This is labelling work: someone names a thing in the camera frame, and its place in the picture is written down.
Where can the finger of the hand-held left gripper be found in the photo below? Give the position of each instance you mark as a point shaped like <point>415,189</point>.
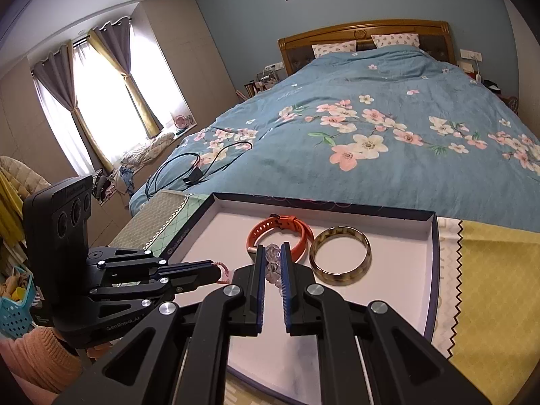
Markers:
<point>198,279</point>
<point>185,268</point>

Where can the white wall outlet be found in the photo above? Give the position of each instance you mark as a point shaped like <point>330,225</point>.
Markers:
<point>471,55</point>
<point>273,67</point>

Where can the blue floral duvet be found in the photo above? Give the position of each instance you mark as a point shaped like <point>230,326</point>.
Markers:
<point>379,93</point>

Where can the bedside clutter of cosmetics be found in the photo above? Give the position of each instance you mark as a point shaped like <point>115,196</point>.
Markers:
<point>257,86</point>

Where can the person's left forearm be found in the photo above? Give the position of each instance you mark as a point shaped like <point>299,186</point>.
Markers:
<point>38,358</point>

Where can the dark bedside table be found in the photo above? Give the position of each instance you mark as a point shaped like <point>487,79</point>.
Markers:
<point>500,93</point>

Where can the small pink fan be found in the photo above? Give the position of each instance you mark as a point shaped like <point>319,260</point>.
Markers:
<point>180,122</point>

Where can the white tray with dark rim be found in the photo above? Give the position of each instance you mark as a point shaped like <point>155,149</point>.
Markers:
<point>211,228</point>

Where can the tortoiseshell bangle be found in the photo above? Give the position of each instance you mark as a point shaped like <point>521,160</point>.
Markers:
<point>337,279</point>

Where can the purple and gold curtain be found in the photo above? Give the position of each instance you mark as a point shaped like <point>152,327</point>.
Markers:
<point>59,88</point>
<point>122,59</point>

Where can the beige chair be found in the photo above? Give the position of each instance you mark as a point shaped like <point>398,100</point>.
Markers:
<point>21,173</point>

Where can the black charger adapter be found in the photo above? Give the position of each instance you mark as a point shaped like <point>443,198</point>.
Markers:
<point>193,176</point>

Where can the wooden bed headboard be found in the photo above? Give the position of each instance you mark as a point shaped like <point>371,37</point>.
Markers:
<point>363,31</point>

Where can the floral patterned pillow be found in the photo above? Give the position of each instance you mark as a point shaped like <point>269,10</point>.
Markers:
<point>333,48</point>
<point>394,41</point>

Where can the teal plastic basket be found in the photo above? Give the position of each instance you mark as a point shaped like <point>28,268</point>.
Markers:
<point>17,316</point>

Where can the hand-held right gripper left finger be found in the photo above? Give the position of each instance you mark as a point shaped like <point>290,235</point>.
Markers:
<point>259,291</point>

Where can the pink charm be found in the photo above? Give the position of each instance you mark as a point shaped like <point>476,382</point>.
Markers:
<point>223,268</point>

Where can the orange smartwatch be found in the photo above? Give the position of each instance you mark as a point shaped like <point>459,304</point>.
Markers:
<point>303,240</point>

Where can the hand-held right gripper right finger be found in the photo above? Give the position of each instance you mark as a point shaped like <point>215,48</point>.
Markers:
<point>284,291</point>

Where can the patchwork quilted mat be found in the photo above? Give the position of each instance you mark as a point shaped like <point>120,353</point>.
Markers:
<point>498,282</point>

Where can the crumpled floral blanket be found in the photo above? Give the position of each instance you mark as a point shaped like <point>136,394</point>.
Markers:
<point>147,147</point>

